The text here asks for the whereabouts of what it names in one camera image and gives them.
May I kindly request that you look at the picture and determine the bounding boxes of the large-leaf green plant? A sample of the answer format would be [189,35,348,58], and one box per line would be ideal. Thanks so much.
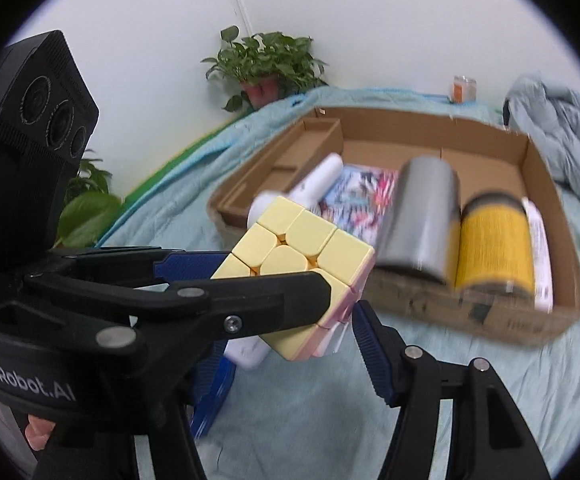
[57,149,124,249]

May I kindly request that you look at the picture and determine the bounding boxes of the person's left hand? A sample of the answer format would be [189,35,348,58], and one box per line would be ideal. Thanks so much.
[26,412,57,453]

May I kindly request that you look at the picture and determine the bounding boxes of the white wall pipe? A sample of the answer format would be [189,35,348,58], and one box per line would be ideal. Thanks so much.
[224,0,251,41]

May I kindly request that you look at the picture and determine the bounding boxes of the white rectangular plastic device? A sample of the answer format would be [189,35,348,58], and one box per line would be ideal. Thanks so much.
[222,334,271,372]

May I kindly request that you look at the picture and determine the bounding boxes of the pastel yellow puzzle cube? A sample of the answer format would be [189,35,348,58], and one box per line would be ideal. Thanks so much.
[210,195,375,362]

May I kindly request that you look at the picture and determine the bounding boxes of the light teal bed blanket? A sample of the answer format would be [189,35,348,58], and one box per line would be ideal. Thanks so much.
[95,85,580,480]

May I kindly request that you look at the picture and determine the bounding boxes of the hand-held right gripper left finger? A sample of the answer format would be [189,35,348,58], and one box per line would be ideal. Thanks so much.
[34,357,237,480]

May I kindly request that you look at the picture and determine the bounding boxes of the light blue folded quilt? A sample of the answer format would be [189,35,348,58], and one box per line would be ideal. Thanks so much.
[502,72,580,207]

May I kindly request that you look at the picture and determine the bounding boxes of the silver metal can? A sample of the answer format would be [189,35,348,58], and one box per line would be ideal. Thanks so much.
[377,156,461,285]

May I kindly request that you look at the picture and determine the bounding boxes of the colourful printed toy box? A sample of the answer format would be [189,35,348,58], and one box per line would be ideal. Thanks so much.
[320,165,401,241]

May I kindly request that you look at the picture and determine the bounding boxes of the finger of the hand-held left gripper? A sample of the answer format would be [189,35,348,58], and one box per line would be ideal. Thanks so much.
[24,269,333,357]
[50,245,231,290]

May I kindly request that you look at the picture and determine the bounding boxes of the potted green plant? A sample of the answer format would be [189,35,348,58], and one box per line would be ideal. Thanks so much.
[201,25,329,112]

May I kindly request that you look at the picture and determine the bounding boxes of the white tube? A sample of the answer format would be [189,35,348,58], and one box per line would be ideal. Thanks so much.
[522,199,554,313]

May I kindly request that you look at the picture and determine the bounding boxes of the brown cardboard box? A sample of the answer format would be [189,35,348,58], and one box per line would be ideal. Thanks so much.
[207,105,580,348]

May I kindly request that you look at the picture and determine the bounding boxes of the glass jar with yellow label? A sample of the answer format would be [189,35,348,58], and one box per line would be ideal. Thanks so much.
[454,191,536,302]

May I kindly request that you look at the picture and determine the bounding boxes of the small orange jar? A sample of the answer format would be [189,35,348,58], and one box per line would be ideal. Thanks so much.
[451,75,477,104]

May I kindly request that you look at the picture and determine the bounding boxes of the white handheld fan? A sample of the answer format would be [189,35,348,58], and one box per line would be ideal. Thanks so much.
[247,152,345,226]

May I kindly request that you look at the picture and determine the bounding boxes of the green cloth strip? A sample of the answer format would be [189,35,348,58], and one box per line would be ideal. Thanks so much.
[124,109,243,207]

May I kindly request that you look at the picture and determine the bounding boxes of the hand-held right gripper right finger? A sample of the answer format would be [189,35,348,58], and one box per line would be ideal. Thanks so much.
[351,300,551,480]

